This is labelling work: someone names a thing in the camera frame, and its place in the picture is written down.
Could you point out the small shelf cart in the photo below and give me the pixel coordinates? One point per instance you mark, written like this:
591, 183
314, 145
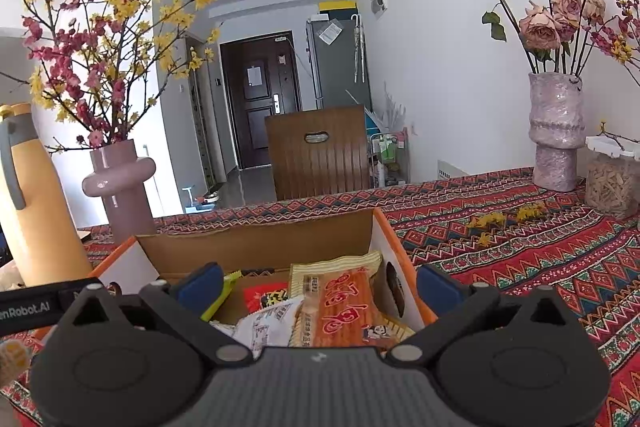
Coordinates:
387, 157

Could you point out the pink and yellow blossom branches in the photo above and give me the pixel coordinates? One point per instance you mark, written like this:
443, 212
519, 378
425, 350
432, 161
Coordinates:
100, 47

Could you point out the small white stool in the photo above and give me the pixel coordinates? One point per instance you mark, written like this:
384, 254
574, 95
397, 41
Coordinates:
189, 199

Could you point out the red cardboard box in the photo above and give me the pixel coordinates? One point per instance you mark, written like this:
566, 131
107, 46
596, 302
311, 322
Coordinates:
250, 247

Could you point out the clear jar with white lid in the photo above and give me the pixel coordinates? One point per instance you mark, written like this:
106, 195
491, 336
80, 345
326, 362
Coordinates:
612, 187

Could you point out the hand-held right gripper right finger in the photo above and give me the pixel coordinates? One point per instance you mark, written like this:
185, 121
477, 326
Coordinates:
437, 289

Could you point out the red chips bag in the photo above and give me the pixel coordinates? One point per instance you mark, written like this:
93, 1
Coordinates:
265, 299

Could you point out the white printed snack packet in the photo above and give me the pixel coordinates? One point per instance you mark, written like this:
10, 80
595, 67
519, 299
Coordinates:
265, 327

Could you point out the golden red snack packet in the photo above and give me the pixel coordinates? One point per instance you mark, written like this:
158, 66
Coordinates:
340, 302

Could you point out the person's left hand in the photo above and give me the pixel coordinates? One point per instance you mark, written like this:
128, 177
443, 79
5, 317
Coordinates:
12, 362

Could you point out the grey refrigerator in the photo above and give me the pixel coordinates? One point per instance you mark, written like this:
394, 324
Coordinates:
335, 67

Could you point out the pink glass vase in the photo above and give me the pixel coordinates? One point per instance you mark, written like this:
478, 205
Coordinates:
122, 197

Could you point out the textured pink vase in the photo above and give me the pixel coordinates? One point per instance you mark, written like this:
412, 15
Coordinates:
555, 132

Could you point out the white folded umbrella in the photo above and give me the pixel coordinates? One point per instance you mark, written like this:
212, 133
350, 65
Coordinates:
358, 47

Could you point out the yellow box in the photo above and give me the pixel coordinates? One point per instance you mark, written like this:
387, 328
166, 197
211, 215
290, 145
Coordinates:
336, 6

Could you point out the red and yellow berry branches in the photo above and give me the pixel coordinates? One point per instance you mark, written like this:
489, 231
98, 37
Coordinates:
622, 42

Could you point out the fallen yellow petals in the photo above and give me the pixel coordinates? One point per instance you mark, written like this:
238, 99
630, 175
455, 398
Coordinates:
485, 219

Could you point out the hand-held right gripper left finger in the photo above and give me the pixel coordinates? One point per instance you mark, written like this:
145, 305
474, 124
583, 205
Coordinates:
200, 287

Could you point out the wooden chair back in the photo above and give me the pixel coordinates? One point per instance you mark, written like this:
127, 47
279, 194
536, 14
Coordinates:
320, 167

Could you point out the dark entrance door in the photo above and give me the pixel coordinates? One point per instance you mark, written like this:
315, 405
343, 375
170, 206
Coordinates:
260, 107

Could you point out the yellow thermos jug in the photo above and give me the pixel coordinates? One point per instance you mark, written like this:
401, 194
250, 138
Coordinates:
40, 217

